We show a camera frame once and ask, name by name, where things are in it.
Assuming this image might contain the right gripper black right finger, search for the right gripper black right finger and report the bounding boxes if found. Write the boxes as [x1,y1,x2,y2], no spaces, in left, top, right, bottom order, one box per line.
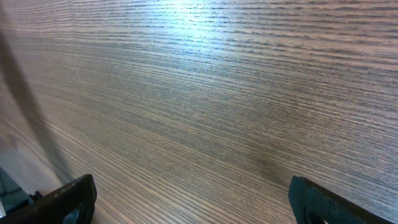
[288,176,392,224]

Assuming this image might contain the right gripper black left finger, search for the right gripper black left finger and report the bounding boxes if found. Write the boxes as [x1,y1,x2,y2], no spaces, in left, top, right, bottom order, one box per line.
[1,174,97,224]

